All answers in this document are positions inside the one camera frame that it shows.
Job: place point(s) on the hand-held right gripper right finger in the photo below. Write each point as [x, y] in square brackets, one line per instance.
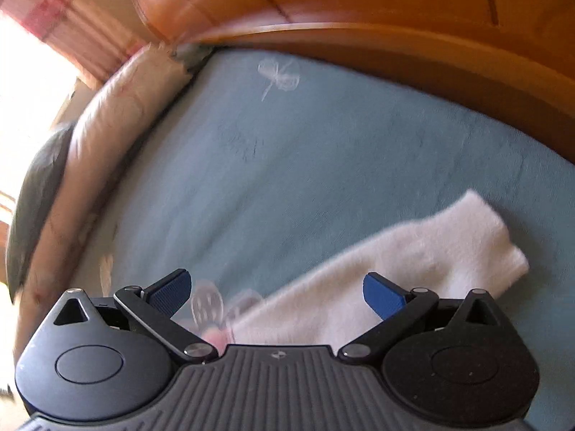
[382, 296]

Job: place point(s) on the pink and white sweater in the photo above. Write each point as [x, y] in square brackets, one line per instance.
[426, 247]

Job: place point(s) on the pink patterned curtain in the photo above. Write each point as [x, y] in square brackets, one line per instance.
[67, 13]

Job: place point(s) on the grey-blue pillow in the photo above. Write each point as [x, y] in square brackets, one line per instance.
[36, 197]

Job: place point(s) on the blue floral bed sheet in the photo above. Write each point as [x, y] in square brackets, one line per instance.
[292, 166]

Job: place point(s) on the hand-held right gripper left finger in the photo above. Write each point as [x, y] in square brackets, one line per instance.
[173, 289]

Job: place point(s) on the wooden bed headboard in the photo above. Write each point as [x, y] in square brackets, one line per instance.
[382, 0]

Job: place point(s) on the beige floral folded quilt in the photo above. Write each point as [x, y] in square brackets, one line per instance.
[108, 134]

